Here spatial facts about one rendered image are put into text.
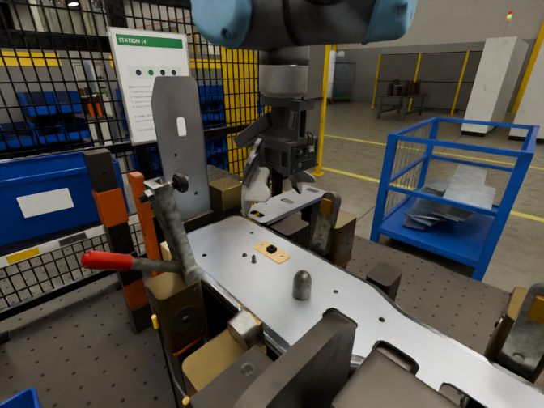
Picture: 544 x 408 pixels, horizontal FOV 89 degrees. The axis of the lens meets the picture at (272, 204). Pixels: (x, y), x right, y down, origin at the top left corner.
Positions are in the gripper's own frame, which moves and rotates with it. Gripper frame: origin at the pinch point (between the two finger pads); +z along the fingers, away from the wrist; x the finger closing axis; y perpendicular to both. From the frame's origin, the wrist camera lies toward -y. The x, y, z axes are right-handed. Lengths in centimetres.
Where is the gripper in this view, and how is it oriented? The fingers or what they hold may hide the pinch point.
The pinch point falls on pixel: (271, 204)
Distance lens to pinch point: 54.4
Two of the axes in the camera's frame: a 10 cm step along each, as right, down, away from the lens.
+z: -0.2, 9.0, 4.4
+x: 7.2, -3.0, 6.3
